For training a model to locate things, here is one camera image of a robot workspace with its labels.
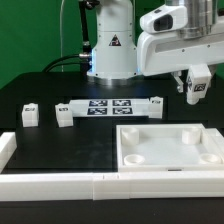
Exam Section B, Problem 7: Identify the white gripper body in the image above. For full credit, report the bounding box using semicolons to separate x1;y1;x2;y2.
137;3;224;76

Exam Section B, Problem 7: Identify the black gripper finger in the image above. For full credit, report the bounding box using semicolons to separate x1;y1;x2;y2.
172;71;183;93

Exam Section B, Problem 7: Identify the white square table top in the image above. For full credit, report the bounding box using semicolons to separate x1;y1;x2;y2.
116;124;224;172

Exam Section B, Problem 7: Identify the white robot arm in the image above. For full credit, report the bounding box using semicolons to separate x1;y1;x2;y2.
79;0;224;93

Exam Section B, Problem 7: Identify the white left fence piece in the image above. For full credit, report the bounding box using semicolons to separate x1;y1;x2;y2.
0;132;17;173

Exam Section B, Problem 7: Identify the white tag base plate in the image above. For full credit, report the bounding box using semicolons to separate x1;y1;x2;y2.
69;98;149;117

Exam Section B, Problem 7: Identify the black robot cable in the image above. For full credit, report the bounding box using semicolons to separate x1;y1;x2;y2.
42;0;101;73

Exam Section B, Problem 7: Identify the white thin cable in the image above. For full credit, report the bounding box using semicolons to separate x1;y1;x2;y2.
59;0;67;73

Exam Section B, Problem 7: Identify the white front fence rail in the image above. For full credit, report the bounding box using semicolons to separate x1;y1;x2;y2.
0;171;224;201

